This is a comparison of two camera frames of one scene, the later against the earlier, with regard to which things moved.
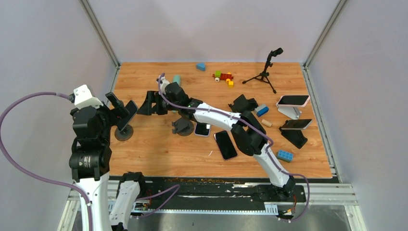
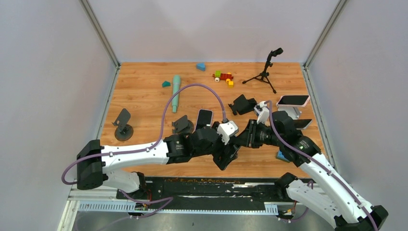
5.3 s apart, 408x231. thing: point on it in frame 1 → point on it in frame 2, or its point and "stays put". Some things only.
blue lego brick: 285,156 stays put
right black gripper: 153,96 → 244,139
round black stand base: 183,126 stays put
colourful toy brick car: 219,76 stays put
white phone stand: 293,112 stays put
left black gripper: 120,107 → 222,157
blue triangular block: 200,66 stays put
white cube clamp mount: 83,98 → 226,130
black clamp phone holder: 241,104 stays put
